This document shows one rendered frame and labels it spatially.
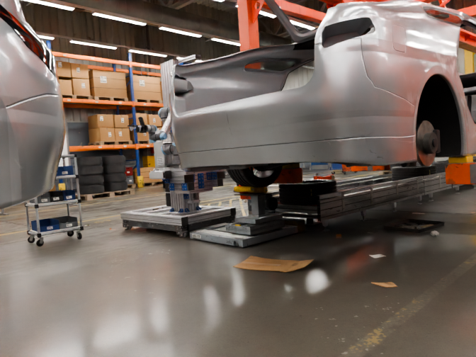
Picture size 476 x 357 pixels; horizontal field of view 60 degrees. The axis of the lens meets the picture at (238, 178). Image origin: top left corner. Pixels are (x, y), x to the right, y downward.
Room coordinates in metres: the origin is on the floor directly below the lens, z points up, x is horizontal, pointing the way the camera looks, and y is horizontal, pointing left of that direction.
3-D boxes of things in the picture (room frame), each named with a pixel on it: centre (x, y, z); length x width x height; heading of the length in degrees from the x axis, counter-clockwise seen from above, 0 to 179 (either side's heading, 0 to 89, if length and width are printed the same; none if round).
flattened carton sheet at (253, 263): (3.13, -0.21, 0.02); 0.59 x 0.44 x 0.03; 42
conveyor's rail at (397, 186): (5.11, -1.72, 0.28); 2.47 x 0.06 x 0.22; 132
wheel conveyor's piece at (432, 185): (6.58, -2.74, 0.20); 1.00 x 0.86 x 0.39; 132
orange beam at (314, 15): (5.53, -0.95, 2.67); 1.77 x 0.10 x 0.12; 132
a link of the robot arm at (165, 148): (4.81, 0.78, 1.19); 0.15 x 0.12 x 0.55; 60
